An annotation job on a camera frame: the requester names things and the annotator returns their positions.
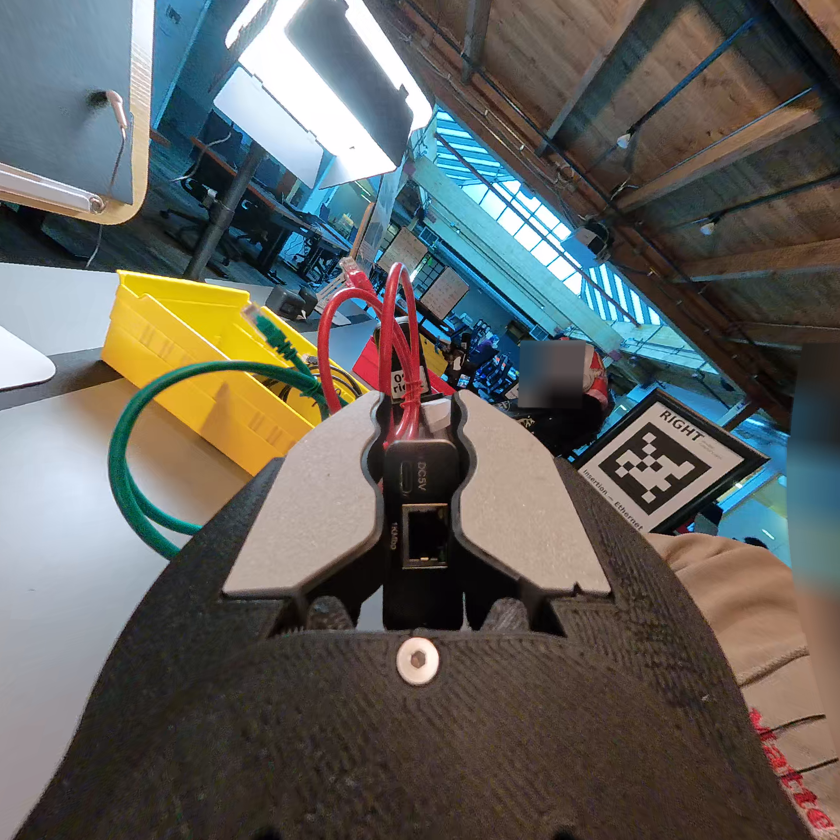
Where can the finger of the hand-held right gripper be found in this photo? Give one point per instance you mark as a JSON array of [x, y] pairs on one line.
[[438, 417]]

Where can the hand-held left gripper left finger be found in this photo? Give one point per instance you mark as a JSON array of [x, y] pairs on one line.
[[308, 512]]

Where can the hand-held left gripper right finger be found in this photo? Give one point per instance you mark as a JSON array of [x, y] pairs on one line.
[[525, 512]]

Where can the red storage bin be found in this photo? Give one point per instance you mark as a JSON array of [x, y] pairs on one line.
[[365, 367]]

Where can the black ethernet splitter adapter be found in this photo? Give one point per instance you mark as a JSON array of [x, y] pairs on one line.
[[423, 590]]

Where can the yellow storage bin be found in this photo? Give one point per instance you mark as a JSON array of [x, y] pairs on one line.
[[197, 367]]

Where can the framed black white marker sign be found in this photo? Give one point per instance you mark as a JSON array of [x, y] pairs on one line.
[[663, 466]]

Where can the small black box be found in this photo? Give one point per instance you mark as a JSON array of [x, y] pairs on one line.
[[289, 302]]

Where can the person's beige hoodie torso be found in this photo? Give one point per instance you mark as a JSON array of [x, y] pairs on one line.
[[722, 623]]

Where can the grey light stand pole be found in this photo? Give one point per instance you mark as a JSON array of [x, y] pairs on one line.
[[223, 210]]

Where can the studio softbox light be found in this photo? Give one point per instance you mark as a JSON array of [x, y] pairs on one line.
[[354, 65]]

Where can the white metal stand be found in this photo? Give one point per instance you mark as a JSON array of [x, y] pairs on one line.
[[19, 361]]

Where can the black board with wooden rim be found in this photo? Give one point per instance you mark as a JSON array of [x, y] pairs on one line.
[[65, 79]]

